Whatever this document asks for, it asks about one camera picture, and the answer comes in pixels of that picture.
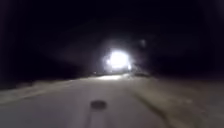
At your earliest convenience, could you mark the round manhole cover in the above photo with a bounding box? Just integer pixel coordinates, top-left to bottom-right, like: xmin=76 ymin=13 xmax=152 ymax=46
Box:
xmin=90 ymin=100 xmax=108 ymax=111

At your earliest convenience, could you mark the grey asphalt path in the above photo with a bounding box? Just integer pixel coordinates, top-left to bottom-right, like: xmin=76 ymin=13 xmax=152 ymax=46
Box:
xmin=0 ymin=74 xmax=174 ymax=128

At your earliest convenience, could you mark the dry grass verge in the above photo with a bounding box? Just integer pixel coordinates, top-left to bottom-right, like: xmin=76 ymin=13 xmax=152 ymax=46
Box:
xmin=123 ymin=74 xmax=224 ymax=128

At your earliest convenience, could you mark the pale grass strip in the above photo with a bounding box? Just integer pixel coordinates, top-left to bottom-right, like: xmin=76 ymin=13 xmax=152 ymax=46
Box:
xmin=0 ymin=77 xmax=84 ymax=104

